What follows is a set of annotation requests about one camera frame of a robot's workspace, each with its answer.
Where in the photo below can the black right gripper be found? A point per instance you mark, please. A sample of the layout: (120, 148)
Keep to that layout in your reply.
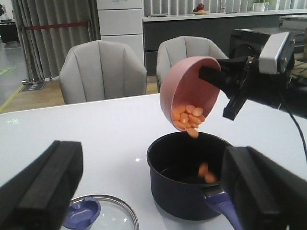
(280, 91)

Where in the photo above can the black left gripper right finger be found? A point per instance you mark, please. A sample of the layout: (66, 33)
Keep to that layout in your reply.
(265, 195)

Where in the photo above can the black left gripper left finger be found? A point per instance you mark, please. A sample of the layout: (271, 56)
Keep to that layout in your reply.
(38, 197)

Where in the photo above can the glass pot lid blue knob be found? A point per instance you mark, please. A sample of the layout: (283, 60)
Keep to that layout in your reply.
(100, 212)

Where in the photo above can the pink plastic bowl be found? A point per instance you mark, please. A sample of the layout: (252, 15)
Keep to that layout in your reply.
(182, 86)

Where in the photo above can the orange ham slices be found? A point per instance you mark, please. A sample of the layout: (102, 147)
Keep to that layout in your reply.
(188, 118)

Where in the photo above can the dark grey counter cabinet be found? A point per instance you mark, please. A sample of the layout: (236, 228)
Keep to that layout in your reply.
(215, 26)

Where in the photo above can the right grey upholstered chair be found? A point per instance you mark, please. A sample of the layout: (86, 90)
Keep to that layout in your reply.
(176, 49)

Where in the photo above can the grey upholstered chair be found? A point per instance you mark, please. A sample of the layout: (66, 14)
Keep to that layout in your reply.
(101, 70)
(176, 49)

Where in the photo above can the fruit plate on counter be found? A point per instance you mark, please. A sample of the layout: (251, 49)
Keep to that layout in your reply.
(200, 10)

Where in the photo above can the dark blue saucepan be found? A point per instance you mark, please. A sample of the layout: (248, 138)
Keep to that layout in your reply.
(186, 177)

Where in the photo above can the white drawer cabinet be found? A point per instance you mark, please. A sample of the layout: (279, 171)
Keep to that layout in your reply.
(121, 21)

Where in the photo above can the left grey upholstered chair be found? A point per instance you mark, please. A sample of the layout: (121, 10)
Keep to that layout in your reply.
(101, 70)

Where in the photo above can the grey curtain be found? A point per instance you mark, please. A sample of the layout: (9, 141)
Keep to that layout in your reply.
(45, 50)

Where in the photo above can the red barrier belt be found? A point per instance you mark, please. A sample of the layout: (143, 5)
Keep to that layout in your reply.
(56, 26)

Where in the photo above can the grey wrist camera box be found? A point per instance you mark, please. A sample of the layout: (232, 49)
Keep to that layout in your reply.
(276, 53)

